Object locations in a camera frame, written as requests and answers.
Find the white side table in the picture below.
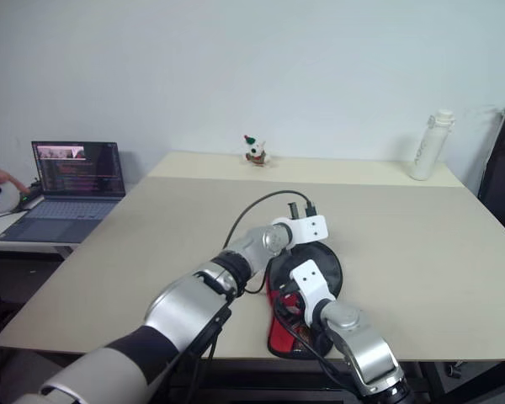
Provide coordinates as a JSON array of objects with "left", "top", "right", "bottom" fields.
[{"left": 0, "top": 183, "right": 138, "bottom": 258}]

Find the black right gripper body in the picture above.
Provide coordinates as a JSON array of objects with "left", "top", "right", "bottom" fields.
[{"left": 274, "top": 282, "right": 307, "bottom": 326}]

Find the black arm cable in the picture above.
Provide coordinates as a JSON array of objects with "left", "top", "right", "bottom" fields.
[
  {"left": 221, "top": 189, "right": 320, "bottom": 295},
  {"left": 274, "top": 294, "right": 351, "bottom": 382}
]

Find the black table frame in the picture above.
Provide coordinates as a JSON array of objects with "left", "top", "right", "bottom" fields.
[{"left": 167, "top": 356, "right": 505, "bottom": 404}]

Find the grey open laptop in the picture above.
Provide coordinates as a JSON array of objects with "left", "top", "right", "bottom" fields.
[{"left": 0, "top": 141, "right": 128, "bottom": 245}]

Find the person's bare hand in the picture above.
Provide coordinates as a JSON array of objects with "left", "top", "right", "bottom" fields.
[{"left": 0, "top": 164, "right": 30, "bottom": 196}]

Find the small white plush toy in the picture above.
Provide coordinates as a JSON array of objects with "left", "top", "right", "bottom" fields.
[{"left": 242, "top": 134, "right": 273, "bottom": 168}]

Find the white water bottle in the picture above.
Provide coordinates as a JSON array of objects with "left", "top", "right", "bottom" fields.
[{"left": 408, "top": 109, "right": 456, "bottom": 182}]

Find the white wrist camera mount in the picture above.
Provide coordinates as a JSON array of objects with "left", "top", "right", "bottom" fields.
[
  {"left": 270, "top": 214, "right": 330, "bottom": 248},
  {"left": 289, "top": 258, "right": 336, "bottom": 327}
]

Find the black handheld device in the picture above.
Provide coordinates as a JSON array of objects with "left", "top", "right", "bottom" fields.
[{"left": 18, "top": 179, "right": 46, "bottom": 212}]

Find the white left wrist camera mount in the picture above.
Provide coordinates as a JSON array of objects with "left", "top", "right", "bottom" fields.
[{"left": 270, "top": 214, "right": 330, "bottom": 248}]

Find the white round controller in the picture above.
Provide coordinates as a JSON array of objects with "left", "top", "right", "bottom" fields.
[{"left": 0, "top": 182, "right": 23, "bottom": 213}]

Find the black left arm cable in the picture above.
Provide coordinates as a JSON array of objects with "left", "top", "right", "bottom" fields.
[{"left": 221, "top": 189, "right": 320, "bottom": 295}]

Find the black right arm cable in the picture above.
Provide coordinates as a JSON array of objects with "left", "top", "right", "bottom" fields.
[{"left": 274, "top": 294, "right": 351, "bottom": 382}]

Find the black paddle case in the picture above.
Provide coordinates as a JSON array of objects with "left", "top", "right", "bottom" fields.
[{"left": 265, "top": 241, "right": 344, "bottom": 359}]

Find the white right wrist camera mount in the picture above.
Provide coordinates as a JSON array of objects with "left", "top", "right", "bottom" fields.
[{"left": 289, "top": 258, "right": 336, "bottom": 327}]

